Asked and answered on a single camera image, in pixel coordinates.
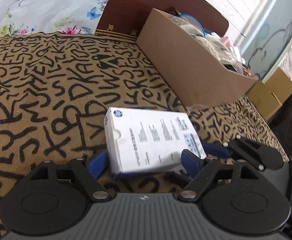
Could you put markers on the white blue carton box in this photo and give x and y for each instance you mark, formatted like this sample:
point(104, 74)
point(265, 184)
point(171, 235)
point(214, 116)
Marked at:
point(148, 141)

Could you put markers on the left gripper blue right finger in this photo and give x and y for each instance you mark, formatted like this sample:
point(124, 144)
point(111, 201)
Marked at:
point(191, 163)

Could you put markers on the small yellow cardboard box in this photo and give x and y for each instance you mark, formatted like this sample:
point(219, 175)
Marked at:
point(270, 96)

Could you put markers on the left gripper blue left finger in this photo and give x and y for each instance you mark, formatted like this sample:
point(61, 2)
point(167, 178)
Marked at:
point(98, 163)

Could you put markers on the brown cardboard box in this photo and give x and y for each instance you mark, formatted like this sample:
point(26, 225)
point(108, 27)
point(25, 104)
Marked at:
point(197, 78)

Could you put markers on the floral white plastic bag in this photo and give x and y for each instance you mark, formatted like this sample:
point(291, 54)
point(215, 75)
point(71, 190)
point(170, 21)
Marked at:
point(25, 17)

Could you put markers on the clear plastic wrap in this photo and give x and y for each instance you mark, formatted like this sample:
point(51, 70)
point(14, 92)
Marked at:
point(223, 50)

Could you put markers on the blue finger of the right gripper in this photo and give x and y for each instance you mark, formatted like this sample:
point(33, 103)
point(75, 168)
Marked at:
point(216, 150)

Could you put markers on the leopard letter print blanket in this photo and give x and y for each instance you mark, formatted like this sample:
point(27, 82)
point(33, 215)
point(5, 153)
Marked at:
point(55, 90)

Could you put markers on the dark brown wooden headboard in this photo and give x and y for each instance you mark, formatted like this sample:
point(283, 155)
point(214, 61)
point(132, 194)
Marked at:
point(127, 17)

